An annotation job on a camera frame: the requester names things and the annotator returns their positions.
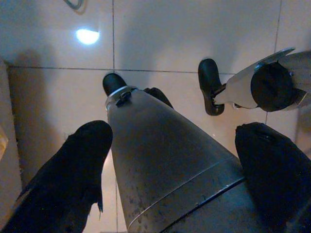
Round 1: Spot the black robot left foot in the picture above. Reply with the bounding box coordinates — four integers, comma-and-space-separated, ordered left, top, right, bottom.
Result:
102, 72, 173, 109

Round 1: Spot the grey cable loop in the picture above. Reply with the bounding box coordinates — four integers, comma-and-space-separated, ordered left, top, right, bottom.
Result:
62, 0, 87, 15

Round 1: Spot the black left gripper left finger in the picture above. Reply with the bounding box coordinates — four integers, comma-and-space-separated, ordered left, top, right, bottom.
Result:
0, 120, 113, 233

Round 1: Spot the beige furniture panel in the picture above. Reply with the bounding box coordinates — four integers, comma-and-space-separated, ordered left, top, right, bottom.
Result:
0, 58, 24, 209

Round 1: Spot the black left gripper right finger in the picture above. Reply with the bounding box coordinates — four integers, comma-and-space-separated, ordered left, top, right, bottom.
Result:
234, 122, 311, 233

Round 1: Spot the silver robot leg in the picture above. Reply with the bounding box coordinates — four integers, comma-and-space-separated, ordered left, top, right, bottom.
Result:
215, 47, 311, 112
104, 85, 276, 233

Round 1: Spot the black robot foot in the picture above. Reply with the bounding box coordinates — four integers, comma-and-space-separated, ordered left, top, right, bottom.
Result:
102, 72, 173, 109
198, 58, 226, 117

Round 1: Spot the silver robot left leg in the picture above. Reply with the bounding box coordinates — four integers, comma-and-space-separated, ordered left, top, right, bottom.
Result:
104, 85, 276, 233

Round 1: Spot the silver robot right leg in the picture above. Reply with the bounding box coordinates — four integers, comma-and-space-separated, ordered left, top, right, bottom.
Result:
215, 47, 311, 112

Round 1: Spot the black robot right foot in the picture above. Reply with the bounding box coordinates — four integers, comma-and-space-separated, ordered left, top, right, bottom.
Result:
198, 58, 226, 117

